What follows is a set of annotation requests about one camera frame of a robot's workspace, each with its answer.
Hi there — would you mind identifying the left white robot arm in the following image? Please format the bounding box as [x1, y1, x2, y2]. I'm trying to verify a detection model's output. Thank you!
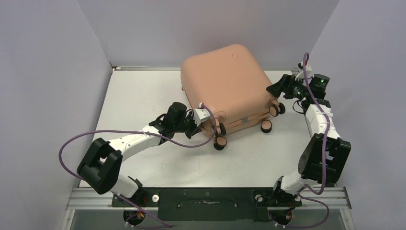
[77, 102, 212, 206]

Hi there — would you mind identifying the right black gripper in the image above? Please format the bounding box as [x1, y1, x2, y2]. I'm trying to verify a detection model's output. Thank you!
[266, 75, 310, 101]

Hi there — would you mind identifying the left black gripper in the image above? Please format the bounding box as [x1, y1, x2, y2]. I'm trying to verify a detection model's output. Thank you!
[174, 111, 203, 139]

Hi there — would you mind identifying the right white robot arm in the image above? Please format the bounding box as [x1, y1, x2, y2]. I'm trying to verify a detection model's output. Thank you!
[267, 74, 351, 205]

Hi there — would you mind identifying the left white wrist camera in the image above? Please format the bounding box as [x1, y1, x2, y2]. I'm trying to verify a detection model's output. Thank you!
[193, 108, 211, 126]

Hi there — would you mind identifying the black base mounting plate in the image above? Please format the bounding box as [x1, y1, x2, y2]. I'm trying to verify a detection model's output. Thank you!
[130, 187, 302, 221]

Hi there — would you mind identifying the aluminium frame rail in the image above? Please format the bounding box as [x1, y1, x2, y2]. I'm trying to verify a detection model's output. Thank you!
[67, 187, 355, 230]

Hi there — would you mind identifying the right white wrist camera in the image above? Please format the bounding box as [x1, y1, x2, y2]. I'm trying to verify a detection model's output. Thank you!
[295, 62, 313, 81]

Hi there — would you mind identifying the pink hard-shell suitcase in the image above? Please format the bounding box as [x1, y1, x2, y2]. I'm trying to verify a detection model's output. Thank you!
[180, 44, 286, 150]

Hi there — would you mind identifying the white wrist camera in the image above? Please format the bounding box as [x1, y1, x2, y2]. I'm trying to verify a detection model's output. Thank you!
[295, 62, 313, 81]
[193, 108, 211, 126]

